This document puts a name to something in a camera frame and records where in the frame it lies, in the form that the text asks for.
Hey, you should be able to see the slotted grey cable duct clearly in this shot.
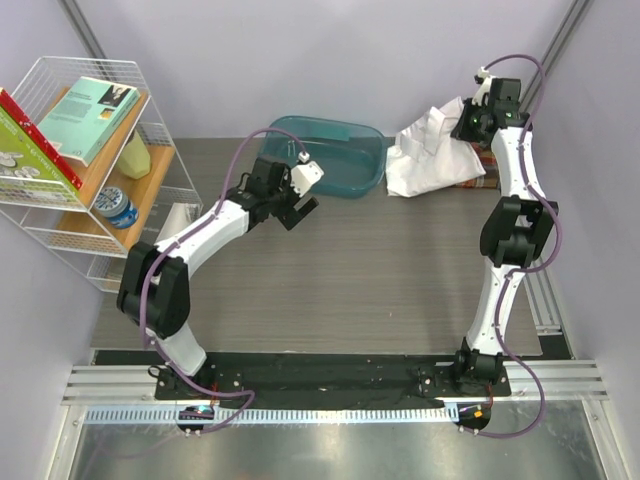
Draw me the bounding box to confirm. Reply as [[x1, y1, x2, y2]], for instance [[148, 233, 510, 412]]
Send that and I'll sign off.
[[85, 404, 459, 425]]

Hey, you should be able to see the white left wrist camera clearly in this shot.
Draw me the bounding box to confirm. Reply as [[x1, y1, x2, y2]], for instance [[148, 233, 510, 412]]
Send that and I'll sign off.
[[291, 152, 324, 197]]

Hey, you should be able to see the folded plaid flannel shirt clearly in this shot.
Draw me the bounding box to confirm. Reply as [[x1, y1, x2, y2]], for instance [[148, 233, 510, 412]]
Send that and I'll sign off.
[[449, 142, 502, 191]]

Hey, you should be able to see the bagged manual booklet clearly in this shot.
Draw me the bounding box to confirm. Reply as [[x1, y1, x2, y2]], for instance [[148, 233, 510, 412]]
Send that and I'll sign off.
[[155, 203, 201, 243]]

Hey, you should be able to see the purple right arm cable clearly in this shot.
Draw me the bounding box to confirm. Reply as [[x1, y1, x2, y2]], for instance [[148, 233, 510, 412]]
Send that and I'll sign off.
[[474, 53, 564, 442]]

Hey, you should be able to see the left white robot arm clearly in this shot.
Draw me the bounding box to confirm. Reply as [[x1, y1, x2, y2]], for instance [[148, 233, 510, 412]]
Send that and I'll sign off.
[[116, 154, 324, 399]]

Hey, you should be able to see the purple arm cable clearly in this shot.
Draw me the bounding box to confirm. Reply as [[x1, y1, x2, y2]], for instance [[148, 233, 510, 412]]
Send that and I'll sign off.
[[474, 53, 564, 442], [94, 128, 311, 459]]

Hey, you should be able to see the white wire shelf rack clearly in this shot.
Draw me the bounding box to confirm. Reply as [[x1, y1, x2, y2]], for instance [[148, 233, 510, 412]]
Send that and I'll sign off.
[[1, 56, 203, 293]]

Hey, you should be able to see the white long sleeve shirt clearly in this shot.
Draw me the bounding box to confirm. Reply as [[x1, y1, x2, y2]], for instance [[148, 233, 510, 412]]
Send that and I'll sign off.
[[385, 97, 486, 198]]

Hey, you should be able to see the teal paperback book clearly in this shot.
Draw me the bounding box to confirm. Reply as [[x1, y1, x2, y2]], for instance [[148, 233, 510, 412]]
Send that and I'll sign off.
[[38, 76, 140, 167]]

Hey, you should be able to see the teal plastic basin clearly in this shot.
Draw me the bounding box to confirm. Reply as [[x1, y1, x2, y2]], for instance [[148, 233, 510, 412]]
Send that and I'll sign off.
[[259, 115, 389, 199]]

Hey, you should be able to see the blue white round jar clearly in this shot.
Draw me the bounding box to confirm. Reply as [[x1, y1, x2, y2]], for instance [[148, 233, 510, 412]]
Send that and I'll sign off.
[[94, 186, 138, 229]]

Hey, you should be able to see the aluminium frame rail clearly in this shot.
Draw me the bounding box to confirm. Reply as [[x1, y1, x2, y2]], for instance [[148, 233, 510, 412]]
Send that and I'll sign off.
[[62, 359, 609, 405]]

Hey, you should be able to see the green book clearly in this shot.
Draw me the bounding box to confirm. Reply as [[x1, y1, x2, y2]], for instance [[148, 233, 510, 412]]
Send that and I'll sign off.
[[1, 110, 77, 207]]

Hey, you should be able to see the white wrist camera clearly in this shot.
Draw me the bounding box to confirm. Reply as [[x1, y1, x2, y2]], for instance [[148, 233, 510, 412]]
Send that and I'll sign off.
[[291, 152, 324, 197], [472, 66, 494, 107]]

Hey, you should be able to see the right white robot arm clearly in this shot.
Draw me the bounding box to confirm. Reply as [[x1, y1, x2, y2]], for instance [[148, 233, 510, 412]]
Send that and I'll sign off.
[[448, 71, 559, 396]]

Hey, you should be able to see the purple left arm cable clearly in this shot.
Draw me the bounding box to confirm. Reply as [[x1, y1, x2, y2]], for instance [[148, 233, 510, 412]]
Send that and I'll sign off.
[[94, 128, 311, 459]]

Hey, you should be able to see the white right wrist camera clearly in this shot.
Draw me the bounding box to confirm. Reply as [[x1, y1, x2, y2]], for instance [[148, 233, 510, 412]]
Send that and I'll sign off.
[[472, 66, 494, 107]]

